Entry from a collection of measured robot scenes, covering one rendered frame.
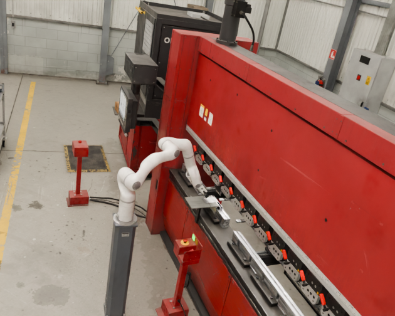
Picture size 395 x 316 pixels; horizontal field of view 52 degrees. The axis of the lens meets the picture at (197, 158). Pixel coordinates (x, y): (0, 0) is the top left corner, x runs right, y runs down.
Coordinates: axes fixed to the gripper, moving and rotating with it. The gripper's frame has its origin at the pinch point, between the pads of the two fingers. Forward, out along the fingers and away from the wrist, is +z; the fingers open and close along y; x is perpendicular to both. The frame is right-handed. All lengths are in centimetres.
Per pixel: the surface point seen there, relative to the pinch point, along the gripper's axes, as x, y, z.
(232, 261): 20, -68, 8
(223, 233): 10.4, -34.2, 16.3
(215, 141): -37.0, 13.8, -28.5
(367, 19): -476, 277, 205
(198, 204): 10.7, -4.7, -0.3
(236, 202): -12.4, -39.9, -11.0
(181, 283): 65, -32, 33
